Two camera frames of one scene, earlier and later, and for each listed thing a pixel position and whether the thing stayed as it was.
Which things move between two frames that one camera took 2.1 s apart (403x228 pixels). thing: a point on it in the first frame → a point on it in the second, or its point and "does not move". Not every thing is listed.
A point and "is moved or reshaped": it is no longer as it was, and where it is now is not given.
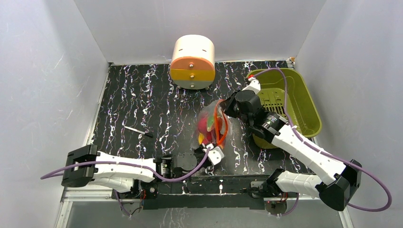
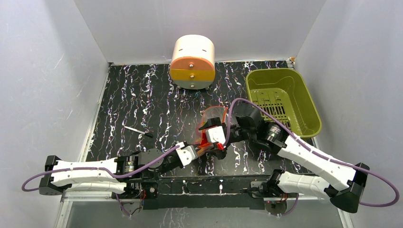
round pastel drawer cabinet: x=193 y=64 does not move
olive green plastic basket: x=285 y=91 does not move
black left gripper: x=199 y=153 → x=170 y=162
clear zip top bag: x=214 y=124 is moved or reshaped
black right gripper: x=229 y=107 → x=225 y=137
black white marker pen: x=148 y=135 does not move
